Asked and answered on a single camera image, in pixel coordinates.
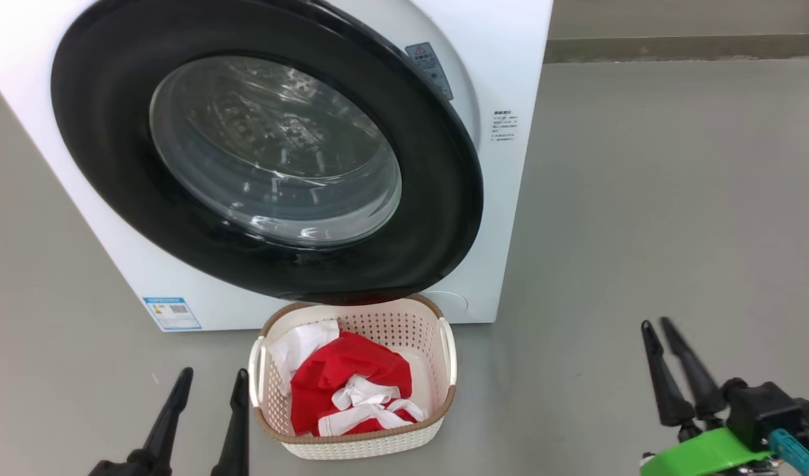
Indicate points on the red and white garment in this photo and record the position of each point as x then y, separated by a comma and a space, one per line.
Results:
351, 367

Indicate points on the cream laundry basket brown rim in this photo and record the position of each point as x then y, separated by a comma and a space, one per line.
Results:
424, 370

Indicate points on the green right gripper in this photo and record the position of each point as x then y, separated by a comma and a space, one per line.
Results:
702, 453

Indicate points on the white front-load washing machine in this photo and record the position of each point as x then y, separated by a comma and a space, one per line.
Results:
60, 198

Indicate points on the blue energy label sticker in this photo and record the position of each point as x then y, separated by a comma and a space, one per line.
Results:
172, 314

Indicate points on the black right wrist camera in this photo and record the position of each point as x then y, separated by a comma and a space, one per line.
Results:
761, 406

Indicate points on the black round glass washer door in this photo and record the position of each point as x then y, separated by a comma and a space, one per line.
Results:
106, 165

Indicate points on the round white filter cover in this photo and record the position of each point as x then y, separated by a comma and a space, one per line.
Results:
450, 304

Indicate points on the grey warning sticker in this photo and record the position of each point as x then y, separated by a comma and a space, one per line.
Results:
430, 71

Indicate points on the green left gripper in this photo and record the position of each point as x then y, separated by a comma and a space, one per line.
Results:
116, 469

